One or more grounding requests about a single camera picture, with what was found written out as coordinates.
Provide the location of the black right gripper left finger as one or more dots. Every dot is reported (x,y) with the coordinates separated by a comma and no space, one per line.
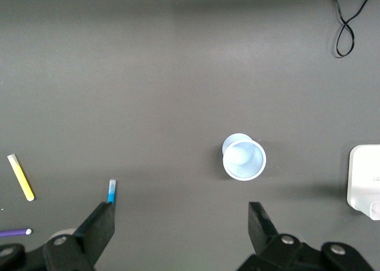
(95,232)

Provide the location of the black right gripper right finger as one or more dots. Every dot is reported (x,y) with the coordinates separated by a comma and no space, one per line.
(261,232)

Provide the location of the blue marker with clear cap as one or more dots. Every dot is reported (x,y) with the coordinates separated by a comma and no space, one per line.
(111,192)

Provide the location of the light blue plastic cup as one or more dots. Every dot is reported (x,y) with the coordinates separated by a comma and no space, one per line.
(244,159)

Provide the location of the purple marker with white tip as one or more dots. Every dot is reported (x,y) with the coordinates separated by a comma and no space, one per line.
(13,233)

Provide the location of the yellow marker with clear cap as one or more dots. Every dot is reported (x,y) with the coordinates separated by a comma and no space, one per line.
(21,178)

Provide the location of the white plastic box device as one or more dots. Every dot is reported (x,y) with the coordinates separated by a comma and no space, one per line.
(363,176)

